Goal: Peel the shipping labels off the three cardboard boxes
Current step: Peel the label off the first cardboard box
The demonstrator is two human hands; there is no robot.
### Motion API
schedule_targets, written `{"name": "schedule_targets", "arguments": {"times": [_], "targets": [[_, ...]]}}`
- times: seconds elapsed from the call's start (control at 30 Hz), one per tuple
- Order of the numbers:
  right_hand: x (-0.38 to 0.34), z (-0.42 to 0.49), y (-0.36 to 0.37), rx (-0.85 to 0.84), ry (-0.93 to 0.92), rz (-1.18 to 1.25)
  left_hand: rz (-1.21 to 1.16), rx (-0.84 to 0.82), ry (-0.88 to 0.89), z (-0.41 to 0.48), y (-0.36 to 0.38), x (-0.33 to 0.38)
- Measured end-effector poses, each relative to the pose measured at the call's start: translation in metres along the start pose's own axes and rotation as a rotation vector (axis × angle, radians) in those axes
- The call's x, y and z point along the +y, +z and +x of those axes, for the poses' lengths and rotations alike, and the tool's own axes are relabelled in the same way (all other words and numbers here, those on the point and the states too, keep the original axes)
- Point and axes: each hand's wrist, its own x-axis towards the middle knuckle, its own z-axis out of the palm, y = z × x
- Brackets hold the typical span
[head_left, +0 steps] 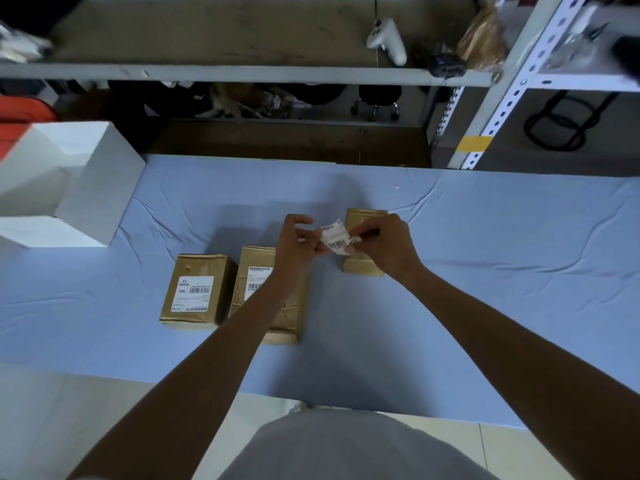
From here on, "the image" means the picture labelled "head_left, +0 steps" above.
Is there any person's left hand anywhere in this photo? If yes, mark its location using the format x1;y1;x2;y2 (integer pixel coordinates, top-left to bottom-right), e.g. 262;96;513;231
272;213;331;287

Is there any person's right hand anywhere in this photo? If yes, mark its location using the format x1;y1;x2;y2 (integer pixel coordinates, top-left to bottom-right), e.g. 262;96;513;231
345;213;426;285

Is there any small brown cardboard box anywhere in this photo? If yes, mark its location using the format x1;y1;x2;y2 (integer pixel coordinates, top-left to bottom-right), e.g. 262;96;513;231
341;208;389;278

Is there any white barcode label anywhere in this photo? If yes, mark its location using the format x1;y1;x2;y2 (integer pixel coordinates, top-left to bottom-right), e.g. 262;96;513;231
171;275;215;313
319;218;362;257
243;265;273;301

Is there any large cardboard box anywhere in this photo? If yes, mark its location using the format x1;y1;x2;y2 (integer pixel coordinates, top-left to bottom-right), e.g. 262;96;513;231
227;245;310;345

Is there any medium brown cardboard box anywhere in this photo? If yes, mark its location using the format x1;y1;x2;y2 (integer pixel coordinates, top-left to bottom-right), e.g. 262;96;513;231
159;253;239;329

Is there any white bin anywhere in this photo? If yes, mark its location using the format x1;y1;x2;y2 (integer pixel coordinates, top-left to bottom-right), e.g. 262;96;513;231
0;121;147;248

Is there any person's left forearm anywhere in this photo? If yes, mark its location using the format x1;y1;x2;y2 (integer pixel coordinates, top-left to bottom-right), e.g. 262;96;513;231
67;272;301;480

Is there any person's right forearm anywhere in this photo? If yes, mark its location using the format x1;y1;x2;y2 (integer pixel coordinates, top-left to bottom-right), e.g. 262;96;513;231
399;267;640;480

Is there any person's white shirt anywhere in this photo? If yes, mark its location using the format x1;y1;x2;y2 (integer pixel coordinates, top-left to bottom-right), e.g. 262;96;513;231
217;408;501;480

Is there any blue table cloth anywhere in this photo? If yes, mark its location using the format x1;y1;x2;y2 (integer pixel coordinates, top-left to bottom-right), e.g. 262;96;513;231
0;154;640;429

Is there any yellow tape strip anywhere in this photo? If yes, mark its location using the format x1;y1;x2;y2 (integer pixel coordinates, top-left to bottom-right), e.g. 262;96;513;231
457;135;495;153

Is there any black rolling stool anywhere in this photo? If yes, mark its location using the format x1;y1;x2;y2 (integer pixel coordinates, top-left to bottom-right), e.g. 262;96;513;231
351;84;403;121

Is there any long gray shelf board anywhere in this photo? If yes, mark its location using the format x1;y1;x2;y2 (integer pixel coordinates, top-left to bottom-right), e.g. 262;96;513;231
0;62;493;88

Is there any small black device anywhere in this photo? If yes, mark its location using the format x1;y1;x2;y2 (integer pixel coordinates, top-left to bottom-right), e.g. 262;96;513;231
427;52;469;79

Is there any white handheld controller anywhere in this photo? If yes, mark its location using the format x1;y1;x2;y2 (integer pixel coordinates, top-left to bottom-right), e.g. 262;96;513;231
365;17;409;67

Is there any crinkled brown bag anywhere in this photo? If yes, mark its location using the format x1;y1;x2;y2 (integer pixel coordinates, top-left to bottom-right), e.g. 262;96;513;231
455;7;509;71

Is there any small clear plastic bag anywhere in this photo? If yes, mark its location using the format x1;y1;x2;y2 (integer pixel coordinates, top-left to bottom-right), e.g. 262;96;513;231
545;4;611;71

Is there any black pouch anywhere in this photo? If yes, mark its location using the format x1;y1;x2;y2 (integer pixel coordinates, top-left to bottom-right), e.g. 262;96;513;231
609;34;640;83

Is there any red plastic chair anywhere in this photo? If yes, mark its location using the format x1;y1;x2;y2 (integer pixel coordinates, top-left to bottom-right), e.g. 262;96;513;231
0;94;59;161

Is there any white crumpled cloth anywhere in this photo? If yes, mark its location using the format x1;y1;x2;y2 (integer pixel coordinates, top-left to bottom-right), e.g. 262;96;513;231
0;22;53;63

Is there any white perforated shelf post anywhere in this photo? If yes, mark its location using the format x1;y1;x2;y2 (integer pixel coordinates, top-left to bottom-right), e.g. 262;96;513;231
447;0;593;171
435;86;466;141

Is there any black wire stand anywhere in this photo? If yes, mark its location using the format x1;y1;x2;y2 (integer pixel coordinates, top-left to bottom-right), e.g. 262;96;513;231
523;90;621;153

